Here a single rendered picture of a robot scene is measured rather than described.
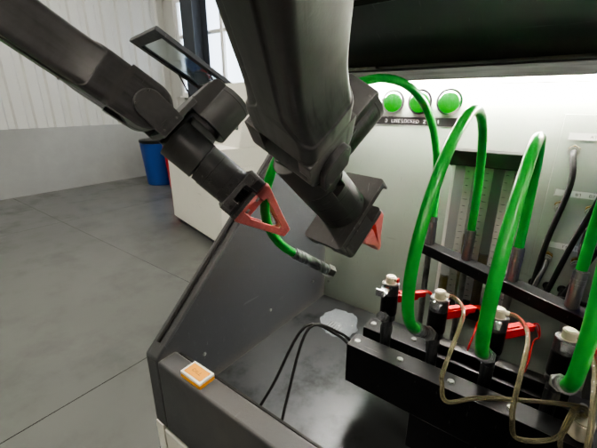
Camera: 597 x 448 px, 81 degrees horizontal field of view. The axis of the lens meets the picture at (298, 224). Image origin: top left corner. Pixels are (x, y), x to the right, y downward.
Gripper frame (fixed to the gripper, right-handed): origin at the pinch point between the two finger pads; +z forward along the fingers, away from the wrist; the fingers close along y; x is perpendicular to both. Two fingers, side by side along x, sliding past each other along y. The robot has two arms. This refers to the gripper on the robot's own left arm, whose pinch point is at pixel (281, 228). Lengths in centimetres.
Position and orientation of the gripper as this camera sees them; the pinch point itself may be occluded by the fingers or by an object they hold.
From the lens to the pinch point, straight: 52.7
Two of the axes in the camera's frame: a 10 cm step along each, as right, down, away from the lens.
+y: -2.4, -1.2, 9.6
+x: -6.4, 7.6, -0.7
